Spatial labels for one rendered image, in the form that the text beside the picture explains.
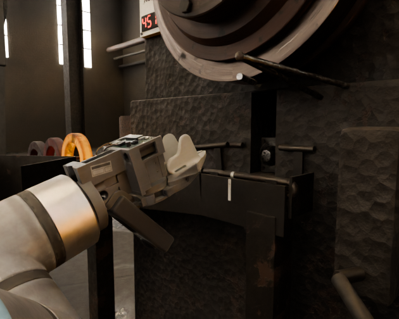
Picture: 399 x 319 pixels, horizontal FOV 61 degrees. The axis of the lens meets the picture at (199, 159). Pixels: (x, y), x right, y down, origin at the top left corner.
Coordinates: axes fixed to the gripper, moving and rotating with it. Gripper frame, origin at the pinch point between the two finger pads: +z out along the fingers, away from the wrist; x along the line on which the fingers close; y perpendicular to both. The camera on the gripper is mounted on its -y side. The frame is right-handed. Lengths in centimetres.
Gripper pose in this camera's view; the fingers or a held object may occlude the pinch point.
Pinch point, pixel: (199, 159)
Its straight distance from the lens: 53.0
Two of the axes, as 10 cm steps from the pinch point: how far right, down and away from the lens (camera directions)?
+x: -7.1, -0.8, 7.0
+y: -2.2, -9.2, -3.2
